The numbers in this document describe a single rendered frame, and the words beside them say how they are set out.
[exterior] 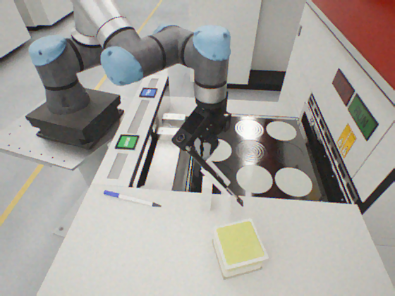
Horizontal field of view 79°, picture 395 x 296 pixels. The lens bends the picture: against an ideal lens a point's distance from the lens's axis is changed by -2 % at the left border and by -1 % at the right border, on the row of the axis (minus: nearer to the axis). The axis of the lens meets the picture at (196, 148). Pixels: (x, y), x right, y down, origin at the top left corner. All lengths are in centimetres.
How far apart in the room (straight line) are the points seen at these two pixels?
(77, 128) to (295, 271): 75
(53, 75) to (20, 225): 124
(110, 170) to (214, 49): 39
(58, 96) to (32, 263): 110
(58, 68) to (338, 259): 92
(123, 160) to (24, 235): 132
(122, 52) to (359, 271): 59
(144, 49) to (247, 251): 41
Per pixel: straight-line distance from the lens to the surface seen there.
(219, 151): 75
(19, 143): 111
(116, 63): 48
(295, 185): 72
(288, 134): 86
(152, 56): 52
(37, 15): 515
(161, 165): 74
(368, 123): 64
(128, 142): 71
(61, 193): 199
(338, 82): 78
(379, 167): 61
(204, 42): 50
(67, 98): 98
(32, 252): 182
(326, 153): 78
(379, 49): 57
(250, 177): 70
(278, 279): 51
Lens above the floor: 143
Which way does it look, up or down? 45 degrees down
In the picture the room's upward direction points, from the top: straight up
